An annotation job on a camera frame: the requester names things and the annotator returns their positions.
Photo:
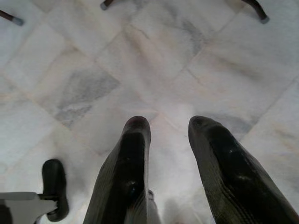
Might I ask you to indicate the dark furniture leg grey cap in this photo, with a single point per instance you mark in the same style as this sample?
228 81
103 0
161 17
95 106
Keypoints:
106 4
258 10
12 18

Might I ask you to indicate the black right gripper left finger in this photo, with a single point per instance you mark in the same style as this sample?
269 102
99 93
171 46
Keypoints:
130 168

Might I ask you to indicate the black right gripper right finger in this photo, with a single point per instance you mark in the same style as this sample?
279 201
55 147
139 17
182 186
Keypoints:
233 177

